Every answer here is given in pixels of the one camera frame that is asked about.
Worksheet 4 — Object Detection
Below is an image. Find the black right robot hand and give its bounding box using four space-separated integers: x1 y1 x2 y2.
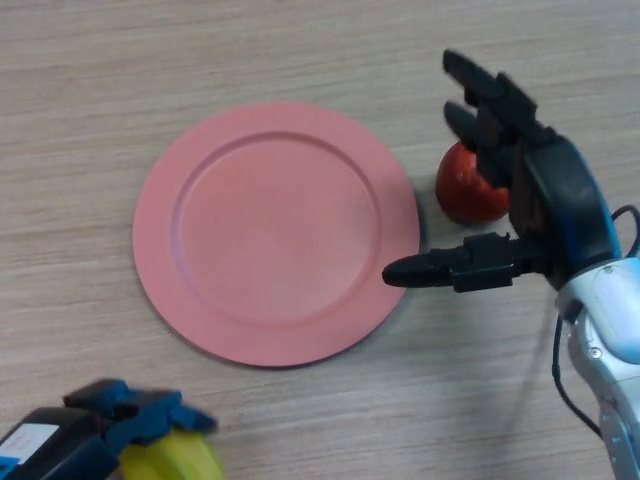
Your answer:
382 48 624 294

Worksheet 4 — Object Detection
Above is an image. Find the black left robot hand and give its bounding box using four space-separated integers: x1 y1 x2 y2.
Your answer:
0 378 220 480

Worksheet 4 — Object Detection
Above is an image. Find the yellow starfruit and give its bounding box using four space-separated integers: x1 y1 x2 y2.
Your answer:
119 427 229 480

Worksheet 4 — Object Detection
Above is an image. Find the pink round plate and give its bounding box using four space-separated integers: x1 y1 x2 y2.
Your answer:
131 102 421 370

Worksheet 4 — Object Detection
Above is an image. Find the red apple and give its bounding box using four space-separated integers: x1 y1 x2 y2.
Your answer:
434 142 512 226

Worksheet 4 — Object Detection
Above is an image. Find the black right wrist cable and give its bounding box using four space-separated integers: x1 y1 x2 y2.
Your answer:
550 204 640 437

